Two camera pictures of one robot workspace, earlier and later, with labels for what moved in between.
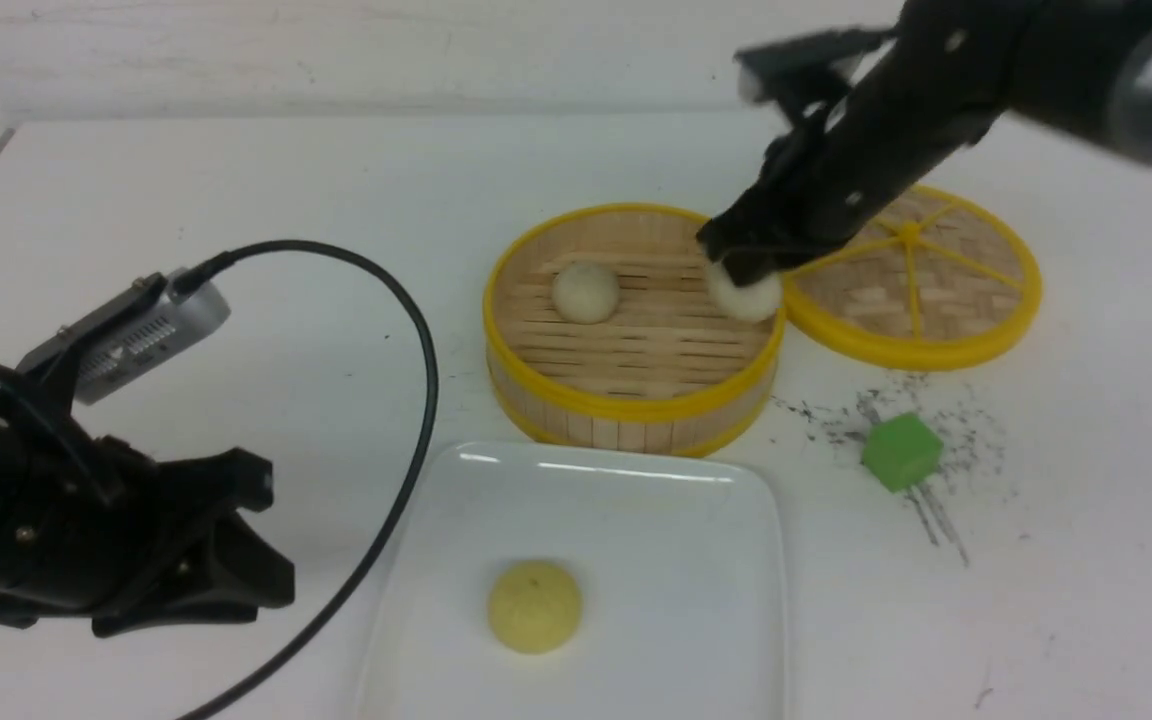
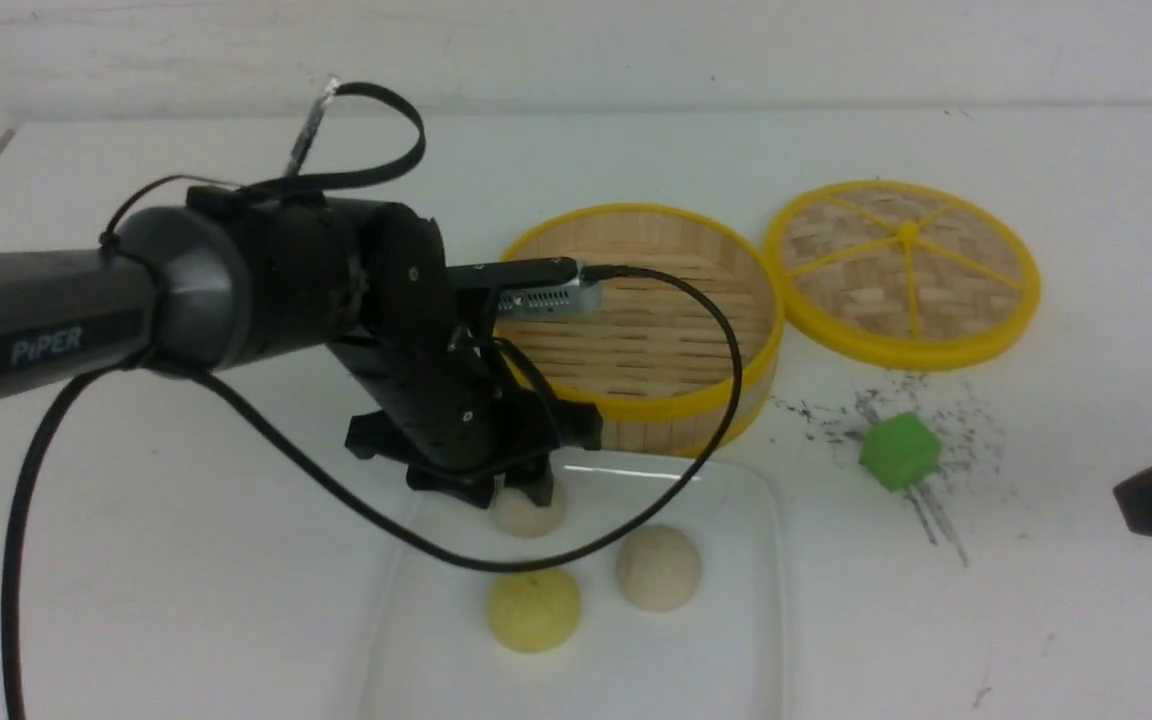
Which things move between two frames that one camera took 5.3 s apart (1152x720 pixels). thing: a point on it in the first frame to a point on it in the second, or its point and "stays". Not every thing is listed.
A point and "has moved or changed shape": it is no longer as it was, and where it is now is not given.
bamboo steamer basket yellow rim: x=667 y=374 stays
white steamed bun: x=755 y=303 to x=658 y=568
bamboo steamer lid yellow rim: x=942 y=280 stays
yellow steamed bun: x=535 y=606 stays
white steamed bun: x=585 y=293 has moved or changed shape
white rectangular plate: x=677 y=553 stays
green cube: x=901 y=450 stays
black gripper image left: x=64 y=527 to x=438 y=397
